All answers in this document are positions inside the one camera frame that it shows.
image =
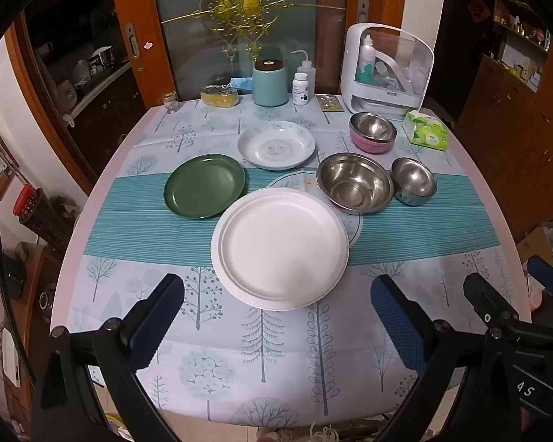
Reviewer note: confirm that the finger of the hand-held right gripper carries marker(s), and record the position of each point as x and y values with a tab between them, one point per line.
488	297
548	276

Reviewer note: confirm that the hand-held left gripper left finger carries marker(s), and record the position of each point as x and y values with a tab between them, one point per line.
159	322

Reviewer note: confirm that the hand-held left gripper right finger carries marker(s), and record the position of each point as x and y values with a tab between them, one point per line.
396	327

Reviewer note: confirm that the small steel bowl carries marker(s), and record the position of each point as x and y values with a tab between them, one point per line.
414	179

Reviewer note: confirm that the large white plate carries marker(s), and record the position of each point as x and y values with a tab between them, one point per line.
281	248

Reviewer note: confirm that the green plate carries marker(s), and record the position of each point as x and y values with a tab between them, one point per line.
202	184

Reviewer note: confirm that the large steel bowl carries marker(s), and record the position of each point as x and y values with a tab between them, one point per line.
355	184

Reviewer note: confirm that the pink steel bowl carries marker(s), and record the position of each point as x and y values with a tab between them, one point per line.
373	146

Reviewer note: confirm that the floral white plate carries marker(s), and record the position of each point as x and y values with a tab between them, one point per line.
276	145

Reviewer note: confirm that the cardboard box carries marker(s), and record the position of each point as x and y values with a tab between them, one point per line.
537	244

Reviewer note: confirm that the wooden cabinet with shelves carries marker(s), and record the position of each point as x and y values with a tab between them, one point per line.
511	138

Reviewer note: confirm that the black mesh basket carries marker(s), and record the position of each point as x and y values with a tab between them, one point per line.
50	225

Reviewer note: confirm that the white router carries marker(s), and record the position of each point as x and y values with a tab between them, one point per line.
11	359

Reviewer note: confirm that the green tissue pack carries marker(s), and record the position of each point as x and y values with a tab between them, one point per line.
426	131

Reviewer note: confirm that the red plastic holder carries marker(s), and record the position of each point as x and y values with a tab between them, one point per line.
23	200

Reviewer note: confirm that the dark wooden kitchen cabinet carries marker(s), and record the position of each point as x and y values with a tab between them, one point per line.
92	115

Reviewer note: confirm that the small glass cup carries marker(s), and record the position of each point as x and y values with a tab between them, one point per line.
170	103

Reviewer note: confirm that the white countertop appliance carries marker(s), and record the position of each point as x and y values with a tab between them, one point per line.
387	96

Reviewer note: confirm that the yellow sponge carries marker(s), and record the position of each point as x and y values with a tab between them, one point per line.
220	96

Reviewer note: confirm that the gold foil packet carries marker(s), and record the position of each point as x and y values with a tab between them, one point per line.
328	102

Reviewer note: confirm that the white pill bottle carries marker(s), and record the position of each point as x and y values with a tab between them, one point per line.
300	90

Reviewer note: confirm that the teal canister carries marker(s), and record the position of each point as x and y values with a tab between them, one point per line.
269	85

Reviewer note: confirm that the wooden framed glass door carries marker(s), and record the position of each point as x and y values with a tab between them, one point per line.
193	55

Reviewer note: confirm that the clear squeeze bottle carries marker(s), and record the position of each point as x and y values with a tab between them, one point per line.
306	62

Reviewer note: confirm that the gold door ornament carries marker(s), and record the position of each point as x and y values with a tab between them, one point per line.
251	4

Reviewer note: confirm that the wooden wall frame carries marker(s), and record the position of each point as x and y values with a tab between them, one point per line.
0	165

